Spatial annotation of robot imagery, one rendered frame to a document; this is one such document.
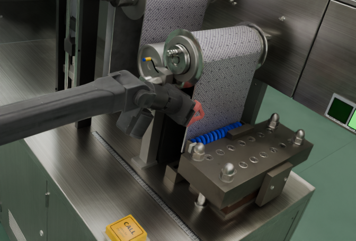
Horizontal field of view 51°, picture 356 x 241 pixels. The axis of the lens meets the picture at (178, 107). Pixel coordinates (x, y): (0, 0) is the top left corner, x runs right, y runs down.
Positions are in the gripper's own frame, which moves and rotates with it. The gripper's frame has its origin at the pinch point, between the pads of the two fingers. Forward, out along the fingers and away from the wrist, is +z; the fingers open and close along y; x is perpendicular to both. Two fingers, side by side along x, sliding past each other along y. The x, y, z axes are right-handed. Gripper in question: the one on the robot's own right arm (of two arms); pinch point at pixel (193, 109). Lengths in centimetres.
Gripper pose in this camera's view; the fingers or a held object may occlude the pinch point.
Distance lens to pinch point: 97.0
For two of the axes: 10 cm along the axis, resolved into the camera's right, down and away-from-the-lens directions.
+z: 5.9, 1.9, 7.9
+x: 5.0, -8.5, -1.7
